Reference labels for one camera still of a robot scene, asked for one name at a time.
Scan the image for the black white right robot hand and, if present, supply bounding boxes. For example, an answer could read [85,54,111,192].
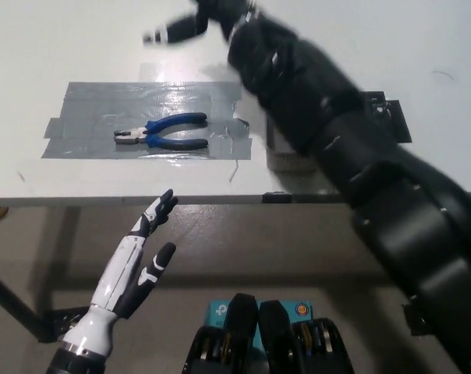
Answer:
[141,0,257,46]

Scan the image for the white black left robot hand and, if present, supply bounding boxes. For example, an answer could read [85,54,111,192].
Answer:
[89,189,179,320]

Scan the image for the blue handled pliers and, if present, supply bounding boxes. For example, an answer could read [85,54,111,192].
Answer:
[113,111,210,151]

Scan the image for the grey perforated plastic container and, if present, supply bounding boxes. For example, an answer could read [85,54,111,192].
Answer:
[265,116,318,175]

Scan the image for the black diagonal table leg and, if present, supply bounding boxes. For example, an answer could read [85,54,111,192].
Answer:
[0,266,53,344]

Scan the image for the grey duct tape patch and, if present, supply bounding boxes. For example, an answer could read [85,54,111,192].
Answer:
[40,80,253,161]

